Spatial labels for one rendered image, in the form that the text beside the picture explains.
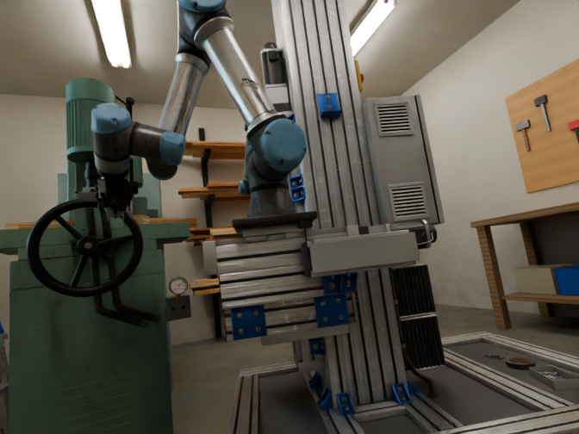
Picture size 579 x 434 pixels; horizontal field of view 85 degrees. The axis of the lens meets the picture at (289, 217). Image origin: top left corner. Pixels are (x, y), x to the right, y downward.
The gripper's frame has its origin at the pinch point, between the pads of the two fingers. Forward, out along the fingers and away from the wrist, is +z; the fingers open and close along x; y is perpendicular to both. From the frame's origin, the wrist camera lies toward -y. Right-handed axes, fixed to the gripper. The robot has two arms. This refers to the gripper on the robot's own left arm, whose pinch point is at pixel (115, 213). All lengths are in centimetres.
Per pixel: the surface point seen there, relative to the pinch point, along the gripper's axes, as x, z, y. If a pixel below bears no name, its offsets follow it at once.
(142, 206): 11, 41, -40
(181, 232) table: 22.0, 22.4, -8.5
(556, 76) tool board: 312, -54, -85
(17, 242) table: -27.3, 22.3, -8.4
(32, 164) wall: -72, 187, -232
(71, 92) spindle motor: -13, 2, -65
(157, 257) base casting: 12.8, 26.6, -1.1
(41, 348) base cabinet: -21.4, 38.7, 20.4
